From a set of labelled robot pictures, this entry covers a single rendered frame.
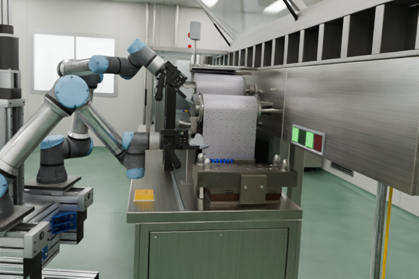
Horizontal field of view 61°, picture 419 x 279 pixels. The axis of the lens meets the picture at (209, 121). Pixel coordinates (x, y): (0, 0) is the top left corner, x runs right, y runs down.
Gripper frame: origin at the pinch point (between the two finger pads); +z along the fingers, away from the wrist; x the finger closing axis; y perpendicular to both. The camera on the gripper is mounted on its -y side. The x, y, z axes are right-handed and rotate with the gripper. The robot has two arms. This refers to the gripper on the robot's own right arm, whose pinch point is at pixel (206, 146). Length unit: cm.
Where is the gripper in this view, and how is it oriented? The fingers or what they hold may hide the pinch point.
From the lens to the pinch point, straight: 154.3
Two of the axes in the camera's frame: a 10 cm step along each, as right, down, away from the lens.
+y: 0.5, -9.9, -1.1
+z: 9.8, 0.3, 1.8
